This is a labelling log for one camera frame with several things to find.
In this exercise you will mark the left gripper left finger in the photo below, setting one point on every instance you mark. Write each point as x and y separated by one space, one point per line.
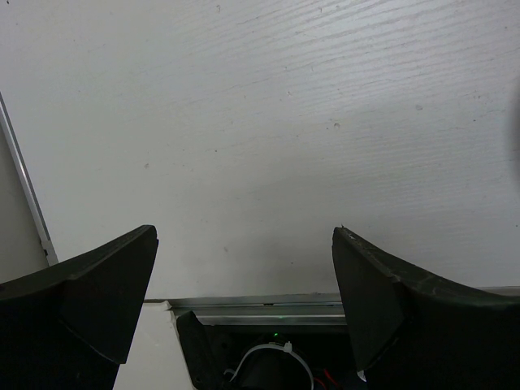
71 325

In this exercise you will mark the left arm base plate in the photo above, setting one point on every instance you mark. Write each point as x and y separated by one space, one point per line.
260 313

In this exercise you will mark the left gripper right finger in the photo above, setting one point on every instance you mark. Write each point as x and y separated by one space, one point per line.
412 329

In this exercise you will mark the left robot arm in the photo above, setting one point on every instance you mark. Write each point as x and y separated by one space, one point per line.
71 326

